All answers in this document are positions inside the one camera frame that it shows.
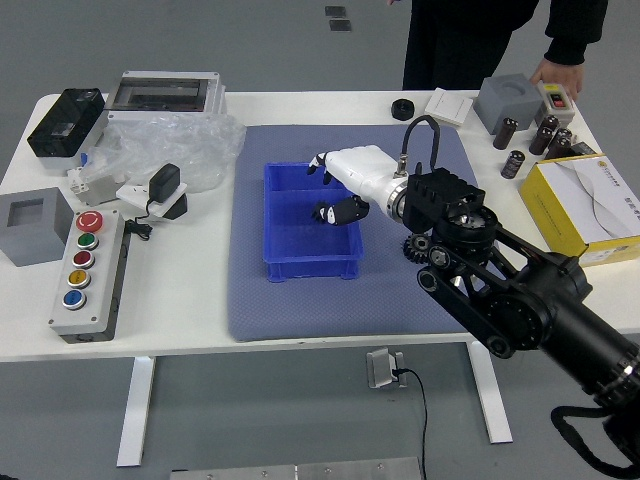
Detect person's left hand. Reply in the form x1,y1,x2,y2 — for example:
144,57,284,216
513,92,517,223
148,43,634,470
529,58,586,104

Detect white-shelled robot right hand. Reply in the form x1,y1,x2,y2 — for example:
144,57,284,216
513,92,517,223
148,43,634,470
305,144,404,227

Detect big black gear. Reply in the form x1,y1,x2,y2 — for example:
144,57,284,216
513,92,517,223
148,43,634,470
401,233,435,267

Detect blue plastic box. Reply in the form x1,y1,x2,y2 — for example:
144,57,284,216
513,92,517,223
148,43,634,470
262,160,365,284

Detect yellow and white cardboard box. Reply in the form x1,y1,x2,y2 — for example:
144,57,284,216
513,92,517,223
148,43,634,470
518,153,640,272

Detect grey windowed distribution box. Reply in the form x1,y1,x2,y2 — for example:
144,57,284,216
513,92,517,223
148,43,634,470
105,70,227,124

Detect grey five-button control box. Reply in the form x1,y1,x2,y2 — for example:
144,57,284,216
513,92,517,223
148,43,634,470
47,209,133,345

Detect black round knob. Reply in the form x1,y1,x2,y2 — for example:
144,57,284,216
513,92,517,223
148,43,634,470
390,98,417,122

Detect person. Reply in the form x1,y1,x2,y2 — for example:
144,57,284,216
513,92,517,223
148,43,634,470
402,0,610,92

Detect grey block with round recess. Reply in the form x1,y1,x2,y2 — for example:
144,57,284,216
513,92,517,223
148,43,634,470
472,74,545,135

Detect grey-blue mat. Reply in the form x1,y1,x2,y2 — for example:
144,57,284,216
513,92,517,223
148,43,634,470
225,123,501,344

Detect clear plastic bag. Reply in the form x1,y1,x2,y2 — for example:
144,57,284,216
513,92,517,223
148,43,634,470
79,111,247,197

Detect black power adapter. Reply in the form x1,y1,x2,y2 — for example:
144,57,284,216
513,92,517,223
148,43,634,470
146,163,182,206

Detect silver floor socket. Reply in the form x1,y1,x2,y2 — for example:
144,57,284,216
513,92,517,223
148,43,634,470
365,348,409,391

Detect white socket block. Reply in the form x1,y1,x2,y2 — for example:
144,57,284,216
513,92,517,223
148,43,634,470
115,180,190,222

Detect white circuit breaker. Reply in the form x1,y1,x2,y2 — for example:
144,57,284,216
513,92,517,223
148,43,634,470
66,164,127,207

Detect white table leg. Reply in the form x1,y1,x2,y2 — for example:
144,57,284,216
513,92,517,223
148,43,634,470
466,341,515,446
115,356,157,469

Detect grey metal plate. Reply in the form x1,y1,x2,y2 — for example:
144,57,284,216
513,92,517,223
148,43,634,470
168,456,423,480

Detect grey cube with square recess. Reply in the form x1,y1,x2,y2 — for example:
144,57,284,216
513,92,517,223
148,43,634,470
0,186,77,268

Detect grey switch box red button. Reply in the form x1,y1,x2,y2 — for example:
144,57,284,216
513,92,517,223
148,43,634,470
534,81,577,129

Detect white wall switch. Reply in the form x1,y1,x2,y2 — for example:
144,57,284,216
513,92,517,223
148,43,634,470
423,87,475,127

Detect black adapter cord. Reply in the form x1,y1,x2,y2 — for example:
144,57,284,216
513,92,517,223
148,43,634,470
122,198,155,242

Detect black floor cable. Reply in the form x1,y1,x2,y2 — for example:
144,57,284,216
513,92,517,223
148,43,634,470
392,367,430,480

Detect black-lidded white enclosure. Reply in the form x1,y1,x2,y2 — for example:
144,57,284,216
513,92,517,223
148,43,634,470
26,88,110,175

